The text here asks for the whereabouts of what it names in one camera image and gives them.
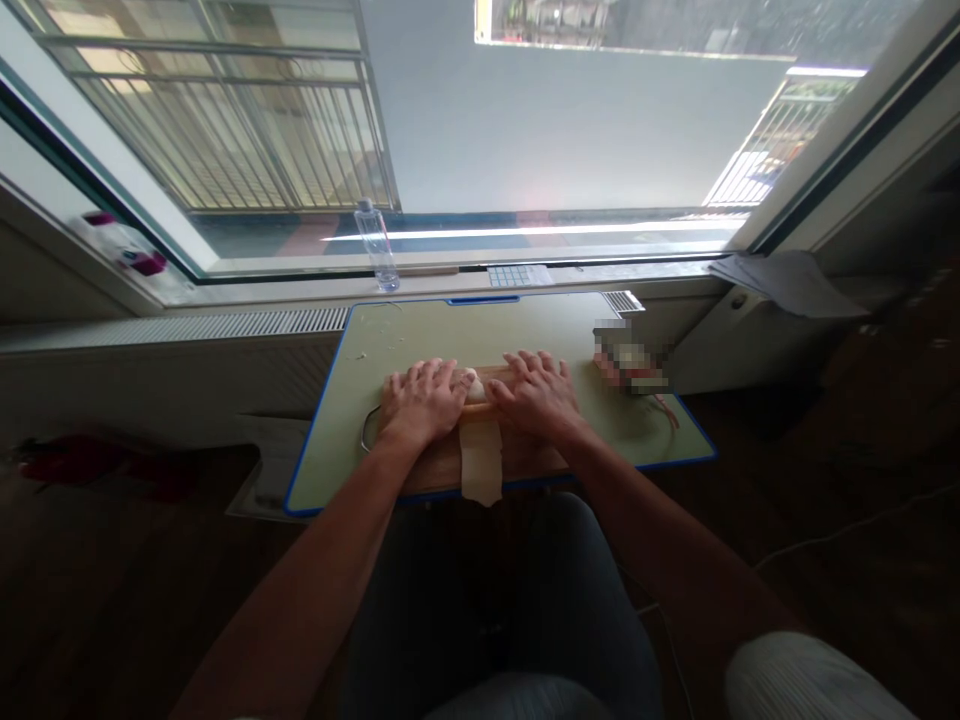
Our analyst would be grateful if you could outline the large window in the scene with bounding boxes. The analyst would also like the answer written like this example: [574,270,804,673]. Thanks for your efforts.
[0,0,960,286]

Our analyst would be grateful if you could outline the red object on floor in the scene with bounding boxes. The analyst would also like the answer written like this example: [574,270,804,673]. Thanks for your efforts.
[8,433,198,505]

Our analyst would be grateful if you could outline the person's legs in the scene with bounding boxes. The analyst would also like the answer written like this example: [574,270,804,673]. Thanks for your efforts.
[335,491,670,720]

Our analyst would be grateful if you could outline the person's body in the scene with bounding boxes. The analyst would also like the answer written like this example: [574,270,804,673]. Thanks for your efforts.
[424,673,613,720]

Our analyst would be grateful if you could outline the pale dough strip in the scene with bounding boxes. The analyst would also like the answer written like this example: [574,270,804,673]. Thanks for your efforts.
[455,366,505,507]

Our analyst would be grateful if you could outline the clear plastic bottle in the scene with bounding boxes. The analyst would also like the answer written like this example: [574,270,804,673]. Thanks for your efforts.
[353,197,403,294]

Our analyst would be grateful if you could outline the green table with blue edge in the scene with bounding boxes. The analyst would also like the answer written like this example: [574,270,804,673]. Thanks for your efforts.
[284,291,719,520]

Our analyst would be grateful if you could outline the white bottle with magenta cap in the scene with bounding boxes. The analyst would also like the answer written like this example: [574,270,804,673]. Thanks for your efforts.
[80,211,169,280]

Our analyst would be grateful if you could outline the stack of white papers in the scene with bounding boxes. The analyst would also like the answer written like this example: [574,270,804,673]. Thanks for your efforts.
[707,250,873,321]

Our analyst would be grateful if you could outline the white paper sheet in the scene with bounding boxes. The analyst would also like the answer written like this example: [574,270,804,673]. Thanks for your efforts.
[224,411,317,520]

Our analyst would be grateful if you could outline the person's right hand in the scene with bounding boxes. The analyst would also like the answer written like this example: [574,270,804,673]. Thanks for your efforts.
[486,349,586,449]

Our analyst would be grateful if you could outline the red and white packet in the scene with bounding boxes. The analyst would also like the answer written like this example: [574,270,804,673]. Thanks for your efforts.
[591,317,674,397]

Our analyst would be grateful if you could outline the orange strap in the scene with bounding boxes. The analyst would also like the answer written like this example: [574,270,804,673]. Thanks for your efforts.
[647,392,682,438]

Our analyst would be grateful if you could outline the person's left hand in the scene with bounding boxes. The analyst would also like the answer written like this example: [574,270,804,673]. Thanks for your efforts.
[380,357,469,452]

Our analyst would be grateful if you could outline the white radiator vent grille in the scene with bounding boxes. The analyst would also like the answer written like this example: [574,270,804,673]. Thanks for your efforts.
[0,305,354,355]

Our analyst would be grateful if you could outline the white cable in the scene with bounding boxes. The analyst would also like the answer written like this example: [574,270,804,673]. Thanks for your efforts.
[635,491,960,720]

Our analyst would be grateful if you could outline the wooden cutting board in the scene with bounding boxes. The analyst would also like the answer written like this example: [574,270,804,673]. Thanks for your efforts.
[360,364,573,497]

